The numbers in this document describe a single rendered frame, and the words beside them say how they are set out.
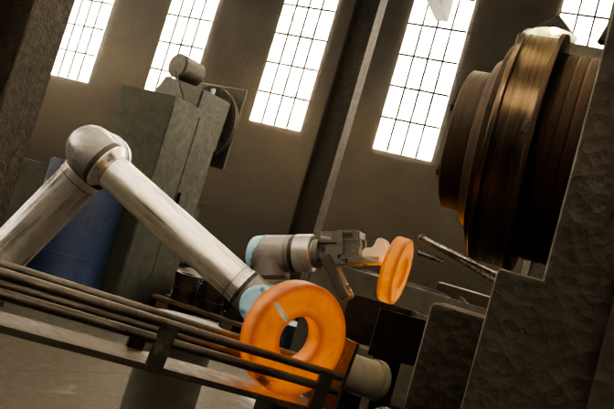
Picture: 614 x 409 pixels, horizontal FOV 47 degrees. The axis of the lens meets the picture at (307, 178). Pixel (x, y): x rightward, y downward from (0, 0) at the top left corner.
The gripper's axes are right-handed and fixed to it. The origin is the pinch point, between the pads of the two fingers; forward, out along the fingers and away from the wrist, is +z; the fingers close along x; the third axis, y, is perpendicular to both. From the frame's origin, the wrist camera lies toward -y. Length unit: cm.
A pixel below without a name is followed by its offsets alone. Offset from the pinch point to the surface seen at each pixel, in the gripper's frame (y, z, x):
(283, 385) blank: -22, 0, -69
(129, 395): -42, -106, 56
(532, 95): 24, 32, -42
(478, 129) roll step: 20.4, 22.8, -37.3
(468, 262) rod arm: -2.6, 20.1, -33.1
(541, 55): 33, 34, -38
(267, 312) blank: -12, -1, -74
